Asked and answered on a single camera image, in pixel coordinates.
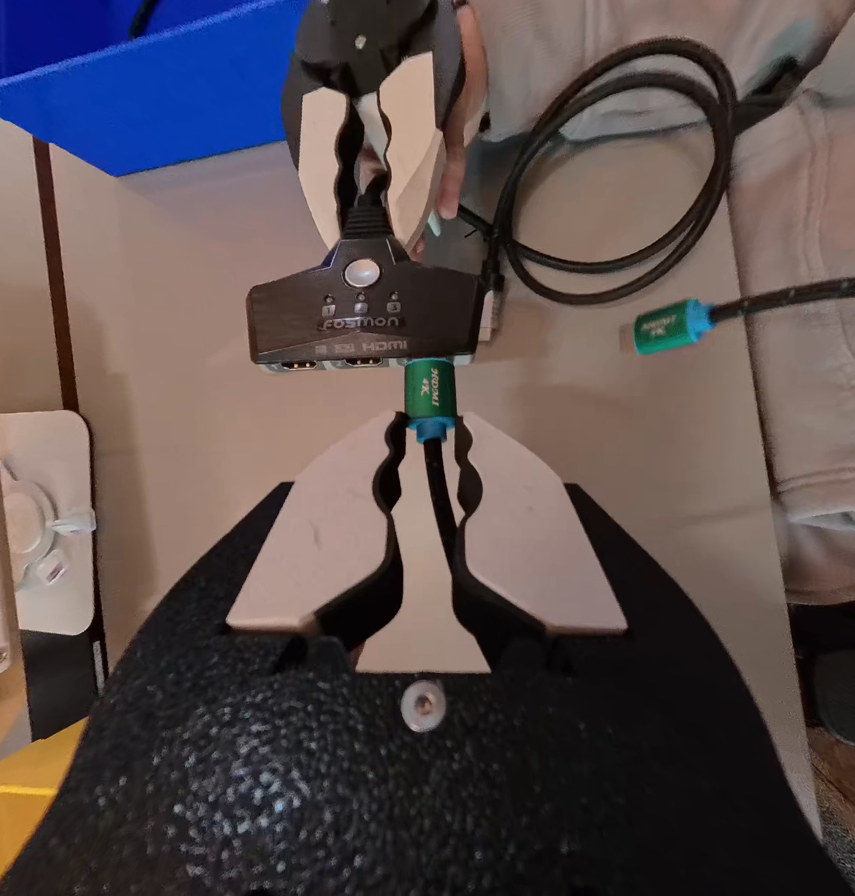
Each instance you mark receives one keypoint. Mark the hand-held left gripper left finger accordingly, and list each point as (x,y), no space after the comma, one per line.
(308,546)

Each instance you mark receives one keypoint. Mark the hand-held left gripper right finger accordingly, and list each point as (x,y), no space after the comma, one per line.
(539,546)

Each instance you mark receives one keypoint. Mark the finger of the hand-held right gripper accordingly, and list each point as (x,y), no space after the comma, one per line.
(319,161)
(417,147)

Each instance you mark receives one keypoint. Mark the black video switch box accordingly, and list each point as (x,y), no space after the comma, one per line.
(294,315)

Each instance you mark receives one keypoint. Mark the person's right hand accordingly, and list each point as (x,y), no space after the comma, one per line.
(469,105)

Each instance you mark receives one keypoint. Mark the blue plastic bin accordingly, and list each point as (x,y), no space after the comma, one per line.
(154,105)

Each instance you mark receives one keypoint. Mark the white plate with round knob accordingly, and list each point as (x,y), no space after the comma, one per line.
(63,455)

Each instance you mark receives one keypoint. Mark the black object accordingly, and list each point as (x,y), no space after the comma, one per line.
(60,686)

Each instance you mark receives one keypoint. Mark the person's beige clothing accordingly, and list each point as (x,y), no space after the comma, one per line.
(819,420)

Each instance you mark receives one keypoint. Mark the yellow plastic bin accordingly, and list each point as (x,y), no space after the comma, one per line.
(14,805)

